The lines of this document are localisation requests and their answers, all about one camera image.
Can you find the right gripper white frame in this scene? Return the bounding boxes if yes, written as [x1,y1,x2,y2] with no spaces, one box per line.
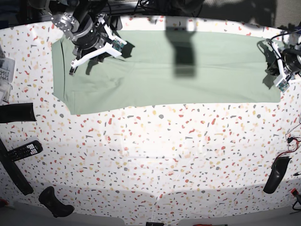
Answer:
[69,15,127,75]

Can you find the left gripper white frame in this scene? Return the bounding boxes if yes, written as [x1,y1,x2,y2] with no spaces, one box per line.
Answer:
[257,40,301,93]

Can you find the green T-shirt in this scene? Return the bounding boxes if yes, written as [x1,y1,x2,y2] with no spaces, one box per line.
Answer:
[52,30,280,114]

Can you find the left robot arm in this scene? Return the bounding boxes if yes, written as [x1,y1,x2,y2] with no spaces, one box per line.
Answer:
[257,27,301,93]

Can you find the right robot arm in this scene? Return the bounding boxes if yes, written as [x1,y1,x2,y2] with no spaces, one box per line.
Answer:
[29,0,127,75]

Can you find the grey table clamp block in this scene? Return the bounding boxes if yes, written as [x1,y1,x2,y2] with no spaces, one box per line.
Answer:
[111,16,123,30]

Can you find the red connector plug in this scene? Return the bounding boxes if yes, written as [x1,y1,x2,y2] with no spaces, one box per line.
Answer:
[291,188,299,196]

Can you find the black cylinder sleeve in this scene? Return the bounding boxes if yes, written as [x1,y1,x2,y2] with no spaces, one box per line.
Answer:
[0,103,36,123]

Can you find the black TV remote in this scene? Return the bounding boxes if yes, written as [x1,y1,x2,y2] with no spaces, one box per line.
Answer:
[8,140,43,162]

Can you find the long black bar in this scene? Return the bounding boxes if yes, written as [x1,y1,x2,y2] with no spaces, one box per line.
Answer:
[0,141,33,195]

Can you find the red and black wires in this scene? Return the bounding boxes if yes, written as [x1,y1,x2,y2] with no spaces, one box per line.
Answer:
[275,127,301,163]

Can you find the black handle right side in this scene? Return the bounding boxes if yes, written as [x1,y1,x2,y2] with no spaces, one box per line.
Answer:
[263,157,291,194]

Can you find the black handle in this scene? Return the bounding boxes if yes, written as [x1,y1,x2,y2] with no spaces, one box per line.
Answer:
[39,186,74,218]
[263,157,291,194]

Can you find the black handle bottom left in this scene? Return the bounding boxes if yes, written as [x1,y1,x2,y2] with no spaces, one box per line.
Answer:
[39,186,74,218]

